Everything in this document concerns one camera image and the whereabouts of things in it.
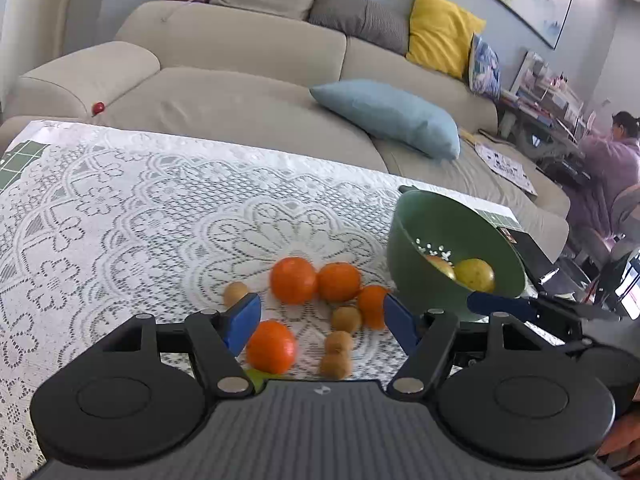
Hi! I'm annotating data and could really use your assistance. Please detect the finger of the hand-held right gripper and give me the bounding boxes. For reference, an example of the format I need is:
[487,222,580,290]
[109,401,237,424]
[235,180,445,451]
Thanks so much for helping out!
[466,291,621,323]

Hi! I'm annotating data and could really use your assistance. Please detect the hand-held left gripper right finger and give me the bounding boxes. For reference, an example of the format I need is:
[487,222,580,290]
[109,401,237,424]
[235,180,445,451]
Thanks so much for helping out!
[382,292,569,401]

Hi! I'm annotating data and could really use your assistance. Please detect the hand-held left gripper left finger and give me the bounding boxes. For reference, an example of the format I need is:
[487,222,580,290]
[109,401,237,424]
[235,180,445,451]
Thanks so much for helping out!
[97,292,263,399]

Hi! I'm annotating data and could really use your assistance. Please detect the brown kiwi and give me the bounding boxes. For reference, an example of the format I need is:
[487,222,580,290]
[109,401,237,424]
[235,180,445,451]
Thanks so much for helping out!
[332,306,363,334]
[320,351,351,380]
[223,281,250,307]
[325,330,355,355]

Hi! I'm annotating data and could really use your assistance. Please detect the orange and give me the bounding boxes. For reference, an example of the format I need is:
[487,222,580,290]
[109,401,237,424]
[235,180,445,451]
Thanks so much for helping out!
[246,320,298,375]
[356,285,391,331]
[270,257,319,305]
[317,262,362,302]

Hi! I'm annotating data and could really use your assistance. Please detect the green bowl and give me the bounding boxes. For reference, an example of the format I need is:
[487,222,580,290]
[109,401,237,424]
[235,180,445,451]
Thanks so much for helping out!
[386,189,527,322]

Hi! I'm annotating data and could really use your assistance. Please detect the small green object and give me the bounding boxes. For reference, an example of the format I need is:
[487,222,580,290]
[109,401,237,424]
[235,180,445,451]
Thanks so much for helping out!
[244,367,268,393]

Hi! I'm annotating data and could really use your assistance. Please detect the red-yellow apple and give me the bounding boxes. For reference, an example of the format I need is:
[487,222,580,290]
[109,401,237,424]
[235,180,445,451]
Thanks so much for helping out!
[424,254,457,281]

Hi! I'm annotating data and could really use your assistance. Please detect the printed white cloth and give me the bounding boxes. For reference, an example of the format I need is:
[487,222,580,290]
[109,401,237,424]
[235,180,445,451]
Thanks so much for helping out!
[474,141,538,196]

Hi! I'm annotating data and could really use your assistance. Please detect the white lace tablecloth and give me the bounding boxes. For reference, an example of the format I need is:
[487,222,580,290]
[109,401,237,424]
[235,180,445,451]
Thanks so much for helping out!
[0,120,518,480]

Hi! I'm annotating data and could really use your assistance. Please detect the grey chair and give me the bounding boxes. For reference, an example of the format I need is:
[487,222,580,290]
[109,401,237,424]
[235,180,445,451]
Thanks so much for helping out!
[575,185,640,271]

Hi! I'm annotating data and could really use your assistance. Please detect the light blue pillow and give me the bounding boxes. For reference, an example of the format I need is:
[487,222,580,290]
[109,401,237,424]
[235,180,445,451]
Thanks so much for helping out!
[309,79,461,161]

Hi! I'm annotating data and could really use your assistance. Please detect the cluttered shelf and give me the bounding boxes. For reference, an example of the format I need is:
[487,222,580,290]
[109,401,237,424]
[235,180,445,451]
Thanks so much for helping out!
[500,50,601,171]

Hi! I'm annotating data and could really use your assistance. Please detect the beige sofa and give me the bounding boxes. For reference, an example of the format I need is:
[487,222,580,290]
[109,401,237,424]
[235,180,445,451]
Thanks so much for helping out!
[0,0,571,261]

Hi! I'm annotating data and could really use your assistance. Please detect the blue floral cushion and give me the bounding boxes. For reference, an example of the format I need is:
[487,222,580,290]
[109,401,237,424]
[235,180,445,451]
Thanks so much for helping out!
[468,33,502,101]

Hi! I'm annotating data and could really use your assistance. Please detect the yellow cushion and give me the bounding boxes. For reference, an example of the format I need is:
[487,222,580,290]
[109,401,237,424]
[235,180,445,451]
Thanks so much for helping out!
[406,0,487,80]

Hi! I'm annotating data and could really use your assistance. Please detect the grey striped cushion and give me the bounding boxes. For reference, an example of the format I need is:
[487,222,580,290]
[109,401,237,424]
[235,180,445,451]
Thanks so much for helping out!
[308,0,413,56]

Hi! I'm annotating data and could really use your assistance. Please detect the white door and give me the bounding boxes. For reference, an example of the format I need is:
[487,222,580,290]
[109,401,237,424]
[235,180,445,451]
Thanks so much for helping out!
[0,0,83,106]

